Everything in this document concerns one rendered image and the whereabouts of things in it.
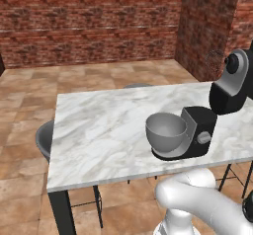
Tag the black table leg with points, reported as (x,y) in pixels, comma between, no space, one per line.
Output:
(62,212)

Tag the grey mixer knob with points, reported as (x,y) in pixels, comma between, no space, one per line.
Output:
(204,137)

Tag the black stand mixer base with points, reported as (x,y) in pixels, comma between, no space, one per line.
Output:
(201,120)

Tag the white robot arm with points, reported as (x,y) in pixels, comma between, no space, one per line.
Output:
(197,199)

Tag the grey seat stool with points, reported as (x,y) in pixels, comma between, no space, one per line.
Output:
(44,140)
(138,85)

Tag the black stand mixer head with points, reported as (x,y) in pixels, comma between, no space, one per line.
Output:
(227,99)

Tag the grey mixer bowl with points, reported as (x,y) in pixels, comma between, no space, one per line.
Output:
(164,130)

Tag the black frame stool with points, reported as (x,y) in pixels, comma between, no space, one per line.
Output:
(225,176)

